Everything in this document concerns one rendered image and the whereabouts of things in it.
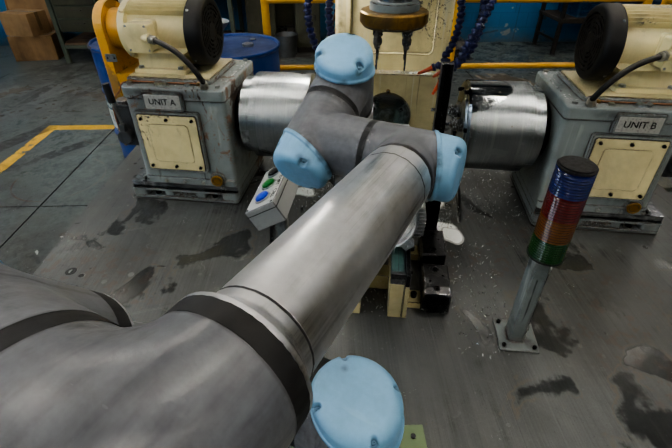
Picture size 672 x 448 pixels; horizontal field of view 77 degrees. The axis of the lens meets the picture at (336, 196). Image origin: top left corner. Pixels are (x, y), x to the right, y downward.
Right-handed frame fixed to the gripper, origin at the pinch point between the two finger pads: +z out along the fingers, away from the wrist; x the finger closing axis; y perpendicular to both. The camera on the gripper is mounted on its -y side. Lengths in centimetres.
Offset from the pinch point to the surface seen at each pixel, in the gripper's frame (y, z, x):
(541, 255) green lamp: -10.3, -1.3, -34.3
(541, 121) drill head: 33, 18, -46
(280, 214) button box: -5.2, 1.0, 13.5
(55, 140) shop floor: 130, 201, 261
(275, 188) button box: 0.5, 1.2, 15.5
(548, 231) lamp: -7.5, -5.6, -34.1
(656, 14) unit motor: 50, -1, -66
